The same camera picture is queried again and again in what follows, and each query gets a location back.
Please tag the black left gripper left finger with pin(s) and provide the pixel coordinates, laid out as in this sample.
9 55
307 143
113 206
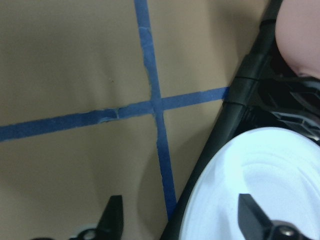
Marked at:
111 223

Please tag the black plate rack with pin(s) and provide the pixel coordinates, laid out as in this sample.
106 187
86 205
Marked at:
264 93

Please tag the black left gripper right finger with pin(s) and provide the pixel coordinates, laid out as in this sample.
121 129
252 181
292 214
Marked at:
253 223

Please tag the pink plate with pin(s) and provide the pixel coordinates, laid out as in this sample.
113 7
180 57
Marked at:
297 34

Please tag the blue plate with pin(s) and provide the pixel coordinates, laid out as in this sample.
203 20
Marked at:
279 168

